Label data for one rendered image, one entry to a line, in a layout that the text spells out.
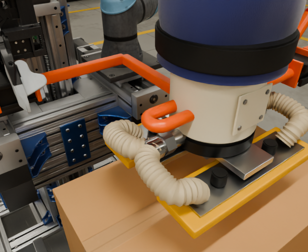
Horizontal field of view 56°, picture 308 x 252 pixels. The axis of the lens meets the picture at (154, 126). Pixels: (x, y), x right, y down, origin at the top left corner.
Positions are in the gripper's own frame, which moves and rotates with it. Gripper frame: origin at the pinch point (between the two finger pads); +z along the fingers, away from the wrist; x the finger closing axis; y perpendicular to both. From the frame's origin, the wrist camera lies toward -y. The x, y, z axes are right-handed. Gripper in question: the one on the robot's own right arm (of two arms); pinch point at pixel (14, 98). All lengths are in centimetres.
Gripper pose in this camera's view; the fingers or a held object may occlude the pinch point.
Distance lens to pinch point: 64.6
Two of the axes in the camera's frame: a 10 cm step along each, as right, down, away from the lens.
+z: 0.0, 8.1, 5.8
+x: -5.9, -4.7, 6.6
